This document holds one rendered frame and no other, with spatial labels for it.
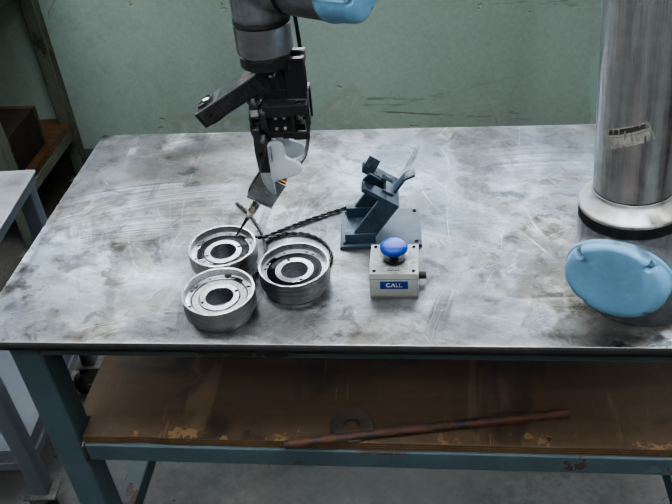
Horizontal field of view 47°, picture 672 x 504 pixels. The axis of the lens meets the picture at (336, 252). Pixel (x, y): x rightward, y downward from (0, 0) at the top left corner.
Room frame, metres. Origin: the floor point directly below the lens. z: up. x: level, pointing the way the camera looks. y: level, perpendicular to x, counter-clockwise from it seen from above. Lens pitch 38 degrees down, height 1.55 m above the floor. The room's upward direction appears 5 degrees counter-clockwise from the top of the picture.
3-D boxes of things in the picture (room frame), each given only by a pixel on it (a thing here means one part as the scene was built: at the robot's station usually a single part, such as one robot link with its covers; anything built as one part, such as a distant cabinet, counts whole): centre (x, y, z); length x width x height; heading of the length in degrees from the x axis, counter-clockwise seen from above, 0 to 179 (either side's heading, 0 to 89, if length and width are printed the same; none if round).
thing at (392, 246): (0.88, -0.08, 0.85); 0.04 x 0.04 x 0.05
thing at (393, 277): (0.88, -0.09, 0.82); 0.08 x 0.07 x 0.05; 82
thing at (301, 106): (0.98, 0.06, 1.07); 0.09 x 0.08 x 0.12; 85
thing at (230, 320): (0.85, 0.17, 0.82); 0.10 x 0.10 x 0.04
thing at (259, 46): (0.99, 0.07, 1.15); 0.08 x 0.08 x 0.05
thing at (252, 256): (0.96, 0.17, 0.82); 0.10 x 0.10 x 0.04
